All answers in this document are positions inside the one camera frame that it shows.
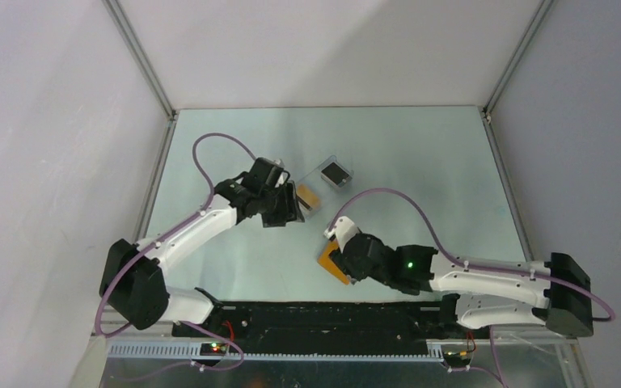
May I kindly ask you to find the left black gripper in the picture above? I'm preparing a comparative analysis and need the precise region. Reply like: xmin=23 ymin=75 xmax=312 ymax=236
xmin=259 ymin=181 xmax=305 ymax=229

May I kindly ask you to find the orange leather card holder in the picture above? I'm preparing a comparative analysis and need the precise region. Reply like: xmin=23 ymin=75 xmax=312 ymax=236
xmin=317 ymin=240 xmax=350 ymax=285

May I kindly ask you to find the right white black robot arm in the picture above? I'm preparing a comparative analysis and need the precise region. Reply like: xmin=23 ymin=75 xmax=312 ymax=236
xmin=320 ymin=231 xmax=594 ymax=338

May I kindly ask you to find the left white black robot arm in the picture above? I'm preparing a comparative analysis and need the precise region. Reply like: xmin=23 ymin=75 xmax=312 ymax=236
xmin=99 ymin=158 xmax=304 ymax=337

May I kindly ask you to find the clear plastic card tray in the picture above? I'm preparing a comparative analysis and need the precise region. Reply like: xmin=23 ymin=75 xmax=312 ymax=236
xmin=295 ymin=155 xmax=354 ymax=219

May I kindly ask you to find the black credit card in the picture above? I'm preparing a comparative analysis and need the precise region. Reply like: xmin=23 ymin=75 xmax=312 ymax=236
xmin=321 ymin=162 xmax=352 ymax=188

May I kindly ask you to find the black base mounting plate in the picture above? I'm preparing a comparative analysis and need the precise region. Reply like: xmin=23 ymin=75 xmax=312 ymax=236
xmin=201 ymin=302 xmax=469 ymax=355

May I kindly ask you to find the left controller circuit board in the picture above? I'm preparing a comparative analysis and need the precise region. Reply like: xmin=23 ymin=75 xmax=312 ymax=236
xmin=199 ymin=342 xmax=229 ymax=357

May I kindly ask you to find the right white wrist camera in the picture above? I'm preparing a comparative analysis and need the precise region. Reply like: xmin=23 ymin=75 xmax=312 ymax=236
xmin=323 ymin=216 xmax=361 ymax=251

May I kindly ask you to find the grey slotted cable duct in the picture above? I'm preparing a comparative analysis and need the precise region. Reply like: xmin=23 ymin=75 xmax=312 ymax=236
xmin=108 ymin=340 xmax=444 ymax=362

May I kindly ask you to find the left aluminium frame rail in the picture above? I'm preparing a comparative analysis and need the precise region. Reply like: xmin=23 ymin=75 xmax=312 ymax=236
xmin=102 ymin=0 xmax=177 ymax=239

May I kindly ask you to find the aluminium frame rail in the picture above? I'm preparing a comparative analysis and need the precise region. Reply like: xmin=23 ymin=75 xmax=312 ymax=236
xmin=102 ymin=0 xmax=177 ymax=239
xmin=479 ymin=0 xmax=556 ymax=261

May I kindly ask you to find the right aluminium frame rail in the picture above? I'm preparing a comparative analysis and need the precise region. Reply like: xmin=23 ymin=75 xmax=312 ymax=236
xmin=479 ymin=0 xmax=556 ymax=261

